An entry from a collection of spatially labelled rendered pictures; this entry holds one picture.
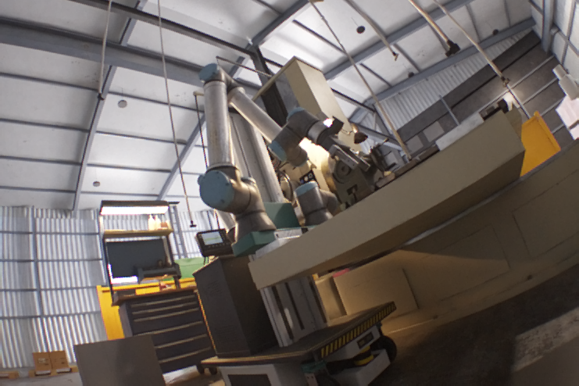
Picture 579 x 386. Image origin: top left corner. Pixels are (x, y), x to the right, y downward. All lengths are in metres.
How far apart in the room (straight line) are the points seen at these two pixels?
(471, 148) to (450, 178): 0.09
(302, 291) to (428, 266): 0.82
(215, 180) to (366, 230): 0.64
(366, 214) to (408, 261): 1.26
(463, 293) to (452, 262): 0.21
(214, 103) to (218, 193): 0.44
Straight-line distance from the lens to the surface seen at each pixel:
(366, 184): 1.97
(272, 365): 1.32
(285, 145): 1.16
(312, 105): 3.33
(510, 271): 1.94
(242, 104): 1.51
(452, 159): 0.74
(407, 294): 2.10
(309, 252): 0.93
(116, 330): 4.10
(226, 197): 1.18
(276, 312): 1.47
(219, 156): 1.28
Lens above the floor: 0.53
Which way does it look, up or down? 23 degrees up
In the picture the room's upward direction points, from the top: 21 degrees counter-clockwise
